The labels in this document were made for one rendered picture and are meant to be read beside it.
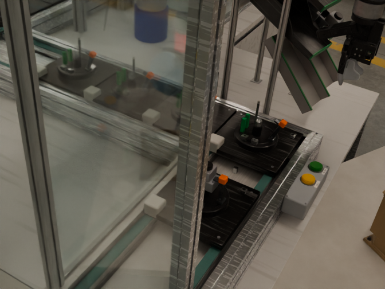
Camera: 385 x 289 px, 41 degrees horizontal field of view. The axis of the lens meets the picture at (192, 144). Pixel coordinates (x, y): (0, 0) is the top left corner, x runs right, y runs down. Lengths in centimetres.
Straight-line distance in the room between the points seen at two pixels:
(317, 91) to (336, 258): 65
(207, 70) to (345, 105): 163
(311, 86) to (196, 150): 129
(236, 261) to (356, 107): 106
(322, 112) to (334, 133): 14
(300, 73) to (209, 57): 132
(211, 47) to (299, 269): 99
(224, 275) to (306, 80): 86
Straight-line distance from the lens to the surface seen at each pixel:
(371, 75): 434
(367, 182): 178
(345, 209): 165
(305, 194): 150
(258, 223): 138
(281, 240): 149
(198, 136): 59
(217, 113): 174
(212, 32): 52
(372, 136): 360
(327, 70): 200
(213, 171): 133
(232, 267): 127
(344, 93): 222
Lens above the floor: 193
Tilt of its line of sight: 37 degrees down
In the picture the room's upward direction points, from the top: 5 degrees clockwise
